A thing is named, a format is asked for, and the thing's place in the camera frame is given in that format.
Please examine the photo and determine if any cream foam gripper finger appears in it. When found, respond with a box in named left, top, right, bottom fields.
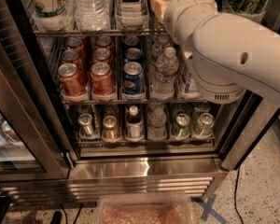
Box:
left=149, top=0, right=172, bottom=24

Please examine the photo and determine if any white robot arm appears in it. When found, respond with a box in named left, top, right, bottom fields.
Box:
left=150, top=0, right=280, bottom=108

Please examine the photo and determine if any blue pepsi can rear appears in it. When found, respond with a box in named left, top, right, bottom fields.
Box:
left=122, top=35, right=141, bottom=49

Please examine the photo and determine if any blue pepsi can middle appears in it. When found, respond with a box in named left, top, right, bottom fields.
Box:
left=124, top=48, right=143, bottom=63

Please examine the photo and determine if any clear water bottle top shelf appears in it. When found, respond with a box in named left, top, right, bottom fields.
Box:
left=74, top=0, right=110, bottom=31

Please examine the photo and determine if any clear water bottle shelf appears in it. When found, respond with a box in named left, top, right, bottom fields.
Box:
left=148, top=107, right=167, bottom=140
left=74, top=0, right=110, bottom=31

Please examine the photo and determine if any orange soda can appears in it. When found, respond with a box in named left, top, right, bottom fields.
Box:
left=65, top=37, right=86, bottom=57
left=92, top=49, right=113, bottom=66
left=58, top=63, right=86, bottom=96
left=94, top=35, right=113, bottom=50
left=91, top=63, right=115, bottom=95
left=62, top=49, right=88, bottom=84

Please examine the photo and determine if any blue pepsi can front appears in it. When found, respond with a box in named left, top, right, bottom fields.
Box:
left=123, top=62, right=144, bottom=95

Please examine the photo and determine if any orange soda can rear left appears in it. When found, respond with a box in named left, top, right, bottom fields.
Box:
left=65, top=37, right=86, bottom=57

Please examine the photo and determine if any white green tall can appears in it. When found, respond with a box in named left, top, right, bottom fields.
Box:
left=24, top=0, right=73, bottom=19

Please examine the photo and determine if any orange soda can front left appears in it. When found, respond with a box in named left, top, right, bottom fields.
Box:
left=58, top=63, right=86, bottom=96

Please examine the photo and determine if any orange soda can middle left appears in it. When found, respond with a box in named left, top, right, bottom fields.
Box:
left=62, top=49, right=88, bottom=84

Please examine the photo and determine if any stainless steel fridge cabinet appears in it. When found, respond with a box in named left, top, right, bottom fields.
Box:
left=0, top=0, right=272, bottom=207

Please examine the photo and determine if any brown tea bottle bottom shelf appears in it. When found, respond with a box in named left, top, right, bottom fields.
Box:
left=126, top=105, right=143, bottom=139

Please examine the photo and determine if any green white can bottom right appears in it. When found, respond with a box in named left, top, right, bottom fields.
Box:
left=192, top=113, right=214, bottom=139

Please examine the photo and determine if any clear water bottle bottom shelf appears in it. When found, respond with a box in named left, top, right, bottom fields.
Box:
left=148, top=107, right=167, bottom=140

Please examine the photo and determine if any green can bottom shelf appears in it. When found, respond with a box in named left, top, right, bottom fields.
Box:
left=172, top=113, right=190, bottom=138

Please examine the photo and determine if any gold can bottom shelf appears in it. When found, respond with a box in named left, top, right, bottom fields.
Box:
left=103, top=116, right=119, bottom=139

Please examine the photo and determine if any open fridge door right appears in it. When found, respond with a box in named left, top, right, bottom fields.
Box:
left=221, top=98, right=280, bottom=171

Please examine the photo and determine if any silver can bottom left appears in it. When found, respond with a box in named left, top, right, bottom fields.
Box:
left=77, top=113, right=95, bottom=136

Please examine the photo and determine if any glass fridge door left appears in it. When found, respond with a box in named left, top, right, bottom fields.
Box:
left=0, top=0, right=69, bottom=182

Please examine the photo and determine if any white black label bottle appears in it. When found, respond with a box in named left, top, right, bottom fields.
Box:
left=116, top=0, right=147, bottom=17

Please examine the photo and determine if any clear water bottle rear middle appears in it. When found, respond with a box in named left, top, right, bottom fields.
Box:
left=150, top=35, right=171, bottom=65

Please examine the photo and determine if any clear water bottle front middle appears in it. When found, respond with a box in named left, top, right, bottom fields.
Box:
left=151, top=47, right=179, bottom=100

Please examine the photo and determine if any clear plastic bin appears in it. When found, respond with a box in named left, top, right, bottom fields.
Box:
left=95, top=192, right=193, bottom=224

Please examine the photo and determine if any blue tape cross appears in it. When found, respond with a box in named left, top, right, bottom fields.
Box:
left=193, top=194, right=227, bottom=224

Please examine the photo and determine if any black object floor left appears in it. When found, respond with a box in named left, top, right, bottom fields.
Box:
left=50, top=211, right=63, bottom=224

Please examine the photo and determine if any top wire shelf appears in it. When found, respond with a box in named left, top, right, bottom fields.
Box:
left=29, top=28, right=167, bottom=37

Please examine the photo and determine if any wire shelf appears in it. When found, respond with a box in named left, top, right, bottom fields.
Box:
left=62, top=98, right=207, bottom=105
left=29, top=28, right=167, bottom=37
left=77, top=136, right=215, bottom=147

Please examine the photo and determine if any middle wire shelf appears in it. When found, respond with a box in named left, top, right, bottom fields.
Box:
left=62, top=98, right=207, bottom=105

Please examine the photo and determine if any bottom wire shelf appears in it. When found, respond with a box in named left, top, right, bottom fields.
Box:
left=77, top=136, right=215, bottom=147

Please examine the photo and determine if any black power cable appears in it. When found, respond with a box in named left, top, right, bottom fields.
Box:
left=232, top=167, right=245, bottom=224

